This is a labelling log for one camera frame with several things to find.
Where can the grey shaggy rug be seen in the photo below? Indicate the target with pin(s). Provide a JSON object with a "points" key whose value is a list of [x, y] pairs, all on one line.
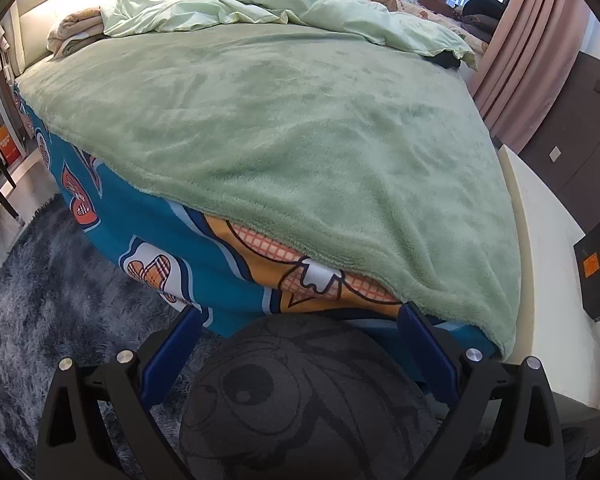
{"points": [[59, 296]]}

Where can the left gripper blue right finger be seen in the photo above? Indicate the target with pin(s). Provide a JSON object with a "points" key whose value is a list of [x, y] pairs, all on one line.
{"points": [[434, 352]]}

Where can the dark wood wall panel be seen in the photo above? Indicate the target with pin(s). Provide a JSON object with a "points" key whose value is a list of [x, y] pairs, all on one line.
{"points": [[572, 124]]}

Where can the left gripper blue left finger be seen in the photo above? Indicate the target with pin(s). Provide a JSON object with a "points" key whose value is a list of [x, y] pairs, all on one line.
{"points": [[164, 354]]}

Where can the white bedside table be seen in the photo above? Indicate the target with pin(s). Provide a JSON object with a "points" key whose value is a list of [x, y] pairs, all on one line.
{"points": [[552, 324]]}

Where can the floral window seat quilt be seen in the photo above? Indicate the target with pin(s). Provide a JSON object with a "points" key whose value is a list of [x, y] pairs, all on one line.
{"points": [[413, 7]]}

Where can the white wall socket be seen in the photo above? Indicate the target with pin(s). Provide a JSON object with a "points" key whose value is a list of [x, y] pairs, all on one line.
{"points": [[555, 154]]}

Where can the bed with green blanket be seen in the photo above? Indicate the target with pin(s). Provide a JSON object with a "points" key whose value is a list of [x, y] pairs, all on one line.
{"points": [[258, 169]]}

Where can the pale green duvet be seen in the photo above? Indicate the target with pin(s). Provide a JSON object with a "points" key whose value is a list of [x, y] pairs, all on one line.
{"points": [[363, 18]]}

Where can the folded beige towel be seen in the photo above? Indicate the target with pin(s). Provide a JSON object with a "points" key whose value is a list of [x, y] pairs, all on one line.
{"points": [[75, 31]]}

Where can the pink curtain right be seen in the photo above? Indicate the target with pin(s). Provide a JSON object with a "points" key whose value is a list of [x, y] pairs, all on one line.
{"points": [[526, 65]]}

